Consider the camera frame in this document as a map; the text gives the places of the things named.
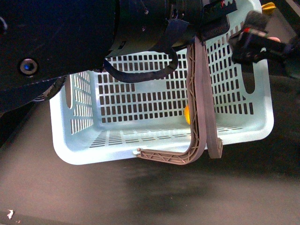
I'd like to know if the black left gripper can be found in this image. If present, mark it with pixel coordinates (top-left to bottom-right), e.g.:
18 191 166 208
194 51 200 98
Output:
165 0 300 64

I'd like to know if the light blue plastic basket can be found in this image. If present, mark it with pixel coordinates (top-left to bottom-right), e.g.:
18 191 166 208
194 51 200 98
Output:
50 0 274 165

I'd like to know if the yellow mango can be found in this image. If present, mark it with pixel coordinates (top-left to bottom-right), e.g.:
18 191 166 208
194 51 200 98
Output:
184 105 190 125

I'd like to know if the pink peach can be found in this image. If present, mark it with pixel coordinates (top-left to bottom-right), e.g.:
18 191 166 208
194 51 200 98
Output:
268 37 281 43

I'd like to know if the whole yellow starfruit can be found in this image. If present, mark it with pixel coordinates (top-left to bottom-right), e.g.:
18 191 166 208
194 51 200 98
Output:
261 2 277 15

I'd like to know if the white paper scrap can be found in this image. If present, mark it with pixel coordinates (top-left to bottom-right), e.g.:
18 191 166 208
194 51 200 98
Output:
7 210 14 220

